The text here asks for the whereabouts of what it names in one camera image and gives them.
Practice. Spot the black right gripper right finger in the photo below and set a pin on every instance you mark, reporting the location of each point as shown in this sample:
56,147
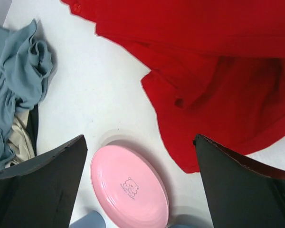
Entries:
241,192

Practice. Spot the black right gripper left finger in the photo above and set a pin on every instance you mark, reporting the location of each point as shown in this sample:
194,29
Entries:
41,192

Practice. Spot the red cloth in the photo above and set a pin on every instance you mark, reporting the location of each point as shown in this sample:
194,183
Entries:
217,67

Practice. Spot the grey-blue cloth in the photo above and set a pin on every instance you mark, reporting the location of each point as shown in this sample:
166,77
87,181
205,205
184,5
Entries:
25,65

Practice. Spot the cream beige cloth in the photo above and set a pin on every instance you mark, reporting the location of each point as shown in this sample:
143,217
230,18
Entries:
19,140

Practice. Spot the light blue cup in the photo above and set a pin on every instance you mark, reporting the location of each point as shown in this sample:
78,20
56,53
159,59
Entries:
90,220

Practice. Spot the dark blue bowl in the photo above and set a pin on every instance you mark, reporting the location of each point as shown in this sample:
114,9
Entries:
181,226

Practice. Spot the pink plate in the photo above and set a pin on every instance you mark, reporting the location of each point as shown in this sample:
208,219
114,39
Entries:
128,188

